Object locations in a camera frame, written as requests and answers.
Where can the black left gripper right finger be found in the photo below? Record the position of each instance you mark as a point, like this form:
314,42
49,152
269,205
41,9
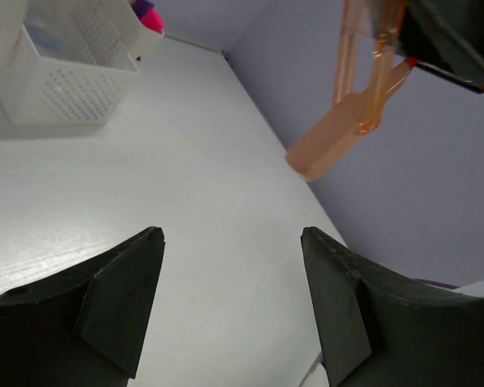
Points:
379,328

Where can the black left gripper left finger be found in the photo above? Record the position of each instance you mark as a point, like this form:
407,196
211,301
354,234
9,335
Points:
86,325

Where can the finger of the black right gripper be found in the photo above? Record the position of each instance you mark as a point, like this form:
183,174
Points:
447,40

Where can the orange highlighter pen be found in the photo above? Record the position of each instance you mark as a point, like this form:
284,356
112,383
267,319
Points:
355,114

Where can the black pink highlighter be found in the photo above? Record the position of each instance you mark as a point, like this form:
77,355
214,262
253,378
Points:
153,21

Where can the black purple highlighter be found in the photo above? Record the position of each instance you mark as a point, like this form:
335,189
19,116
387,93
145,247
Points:
142,7

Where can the cream perforated organizer basket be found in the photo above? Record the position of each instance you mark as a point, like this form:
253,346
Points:
69,62

